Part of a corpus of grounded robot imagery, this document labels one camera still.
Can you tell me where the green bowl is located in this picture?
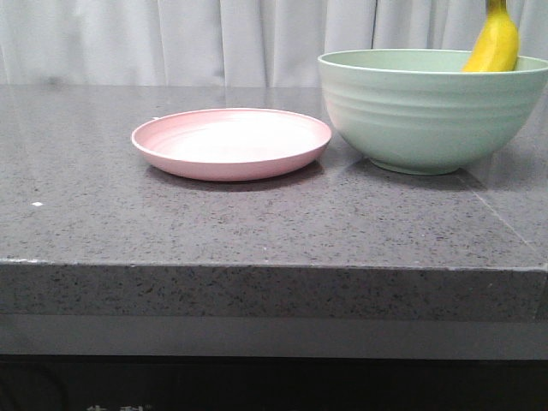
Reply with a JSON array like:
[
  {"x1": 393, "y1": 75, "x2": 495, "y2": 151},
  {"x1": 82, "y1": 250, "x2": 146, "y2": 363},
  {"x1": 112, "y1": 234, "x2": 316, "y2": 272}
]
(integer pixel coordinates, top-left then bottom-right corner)
[{"x1": 318, "y1": 49, "x2": 547, "y2": 175}]

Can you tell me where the yellow banana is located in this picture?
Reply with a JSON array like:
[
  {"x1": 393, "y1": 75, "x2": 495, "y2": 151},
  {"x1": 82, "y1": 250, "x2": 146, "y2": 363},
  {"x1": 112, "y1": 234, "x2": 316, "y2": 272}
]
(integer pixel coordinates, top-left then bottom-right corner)
[{"x1": 462, "y1": 0, "x2": 520, "y2": 73}]

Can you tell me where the white curtain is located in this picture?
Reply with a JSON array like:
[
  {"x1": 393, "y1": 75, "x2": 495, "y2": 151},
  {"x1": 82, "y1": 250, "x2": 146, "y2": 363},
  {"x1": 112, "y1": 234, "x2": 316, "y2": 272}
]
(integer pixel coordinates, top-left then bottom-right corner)
[{"x1": 0, "y1": 0, "x2": 548, "y2": 89}]

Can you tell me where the pink plate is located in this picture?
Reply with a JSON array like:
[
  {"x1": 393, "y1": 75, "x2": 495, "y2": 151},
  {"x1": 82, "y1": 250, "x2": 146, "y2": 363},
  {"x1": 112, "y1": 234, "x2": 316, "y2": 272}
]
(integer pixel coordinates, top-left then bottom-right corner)
[{"x1": 131, "y1": 108, "x2": 331, "y2": 182}]

